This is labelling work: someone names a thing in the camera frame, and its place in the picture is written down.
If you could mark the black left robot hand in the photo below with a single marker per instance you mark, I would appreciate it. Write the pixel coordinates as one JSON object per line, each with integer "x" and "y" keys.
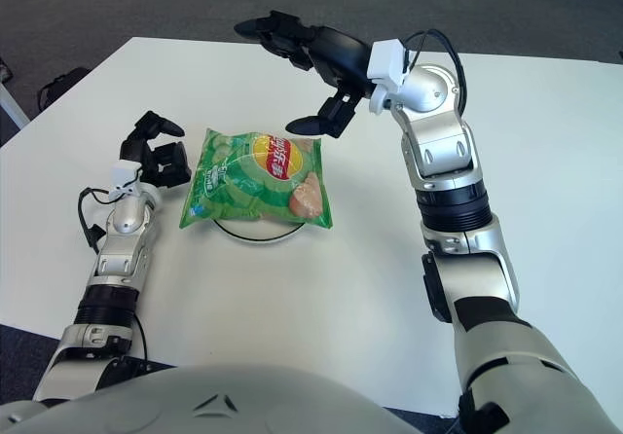
{"x": 131, "y": 149}

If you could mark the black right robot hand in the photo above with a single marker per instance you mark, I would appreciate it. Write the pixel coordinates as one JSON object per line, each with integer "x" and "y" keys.
{"x": 340, "y": 54}

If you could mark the green potato chips bag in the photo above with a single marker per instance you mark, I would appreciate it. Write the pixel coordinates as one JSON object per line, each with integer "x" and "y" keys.
{"x": 243, "y": 186}

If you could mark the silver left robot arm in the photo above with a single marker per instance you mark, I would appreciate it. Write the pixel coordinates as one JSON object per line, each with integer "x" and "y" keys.
{"x": 124, "y": 220}

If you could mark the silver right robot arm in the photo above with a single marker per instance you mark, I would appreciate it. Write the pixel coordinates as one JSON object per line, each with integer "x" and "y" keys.
{"x": 428, "y": 83}

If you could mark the white plate black rim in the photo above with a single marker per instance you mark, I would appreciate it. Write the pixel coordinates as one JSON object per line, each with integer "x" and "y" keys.
{"x": 263, "y": 234}

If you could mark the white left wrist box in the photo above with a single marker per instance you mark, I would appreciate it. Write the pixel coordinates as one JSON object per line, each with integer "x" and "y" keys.
{"x": 124, "y": 171}

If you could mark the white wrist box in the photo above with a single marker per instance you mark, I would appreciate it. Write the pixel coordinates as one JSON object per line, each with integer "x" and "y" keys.
{"x": 124, "y": 171}
{"x": 387, "y": 59}

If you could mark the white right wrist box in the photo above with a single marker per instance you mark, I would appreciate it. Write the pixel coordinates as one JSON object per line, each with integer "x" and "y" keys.
{"x": 387, "y": 59}

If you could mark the black backpack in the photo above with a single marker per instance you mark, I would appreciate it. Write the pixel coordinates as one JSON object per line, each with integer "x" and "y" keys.
{"x": 61, "y": 88}

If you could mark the grey robot torso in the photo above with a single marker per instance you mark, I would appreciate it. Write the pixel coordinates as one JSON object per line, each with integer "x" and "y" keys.
{"x": 219, "y": 400}

